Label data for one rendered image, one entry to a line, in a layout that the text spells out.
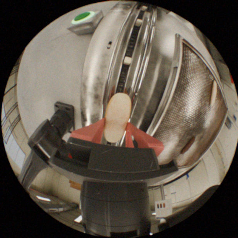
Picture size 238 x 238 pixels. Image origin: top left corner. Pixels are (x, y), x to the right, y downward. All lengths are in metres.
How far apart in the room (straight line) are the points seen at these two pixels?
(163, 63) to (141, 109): 0.16
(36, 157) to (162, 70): 0.40
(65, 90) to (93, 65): 0.13
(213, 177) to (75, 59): 3.93
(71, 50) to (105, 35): 0.12
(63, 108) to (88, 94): 0.12
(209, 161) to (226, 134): 1.20
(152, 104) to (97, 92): 0.16
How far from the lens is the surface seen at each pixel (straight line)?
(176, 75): 0.17
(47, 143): 0.19
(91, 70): 0.18
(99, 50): 0.18
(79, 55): 0.25
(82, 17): 0.23
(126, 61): 0.16
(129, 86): 0.18
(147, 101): 0.24
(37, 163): 0.24
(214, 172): 3.65
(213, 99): 0.31
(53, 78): 0.30
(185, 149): 0.34
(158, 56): 0.25
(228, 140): 3.74
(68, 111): 0.27
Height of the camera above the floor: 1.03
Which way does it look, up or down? 57 degrees down
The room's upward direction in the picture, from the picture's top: 177 degrees clockwise
